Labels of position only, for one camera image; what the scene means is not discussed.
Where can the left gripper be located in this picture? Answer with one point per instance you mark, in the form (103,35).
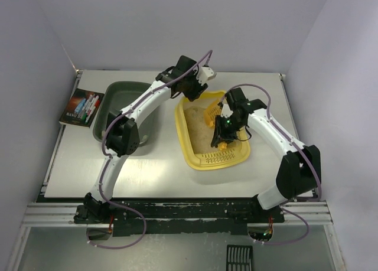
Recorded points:
(192,91)

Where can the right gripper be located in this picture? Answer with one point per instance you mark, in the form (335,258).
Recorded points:
(224,134)

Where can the orange litter scoop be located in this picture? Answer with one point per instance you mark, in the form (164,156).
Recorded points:
(210,114)

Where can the yellow litter box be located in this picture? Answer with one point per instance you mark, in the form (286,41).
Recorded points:
(236,152)

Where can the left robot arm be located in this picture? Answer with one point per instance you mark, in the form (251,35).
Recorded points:
(121,138)

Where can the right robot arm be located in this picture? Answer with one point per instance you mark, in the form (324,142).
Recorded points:
(300,167)

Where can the beige litter pellets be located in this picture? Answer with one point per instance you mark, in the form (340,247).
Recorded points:
(200,134)

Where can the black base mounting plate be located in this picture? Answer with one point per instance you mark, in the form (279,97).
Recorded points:
(131,216)

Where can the book with markers cover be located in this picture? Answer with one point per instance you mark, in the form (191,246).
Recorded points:
(81,108)

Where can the black vent grille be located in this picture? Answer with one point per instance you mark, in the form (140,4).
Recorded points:
(239,257)

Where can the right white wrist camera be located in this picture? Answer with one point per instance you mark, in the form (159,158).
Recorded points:
(226,111)

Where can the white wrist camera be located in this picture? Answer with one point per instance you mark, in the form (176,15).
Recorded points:
(205,74)
(226,111)

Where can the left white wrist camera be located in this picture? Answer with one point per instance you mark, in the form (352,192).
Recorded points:
(205,74)

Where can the aluminium frame rail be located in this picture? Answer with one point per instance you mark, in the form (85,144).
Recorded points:
(62,214)

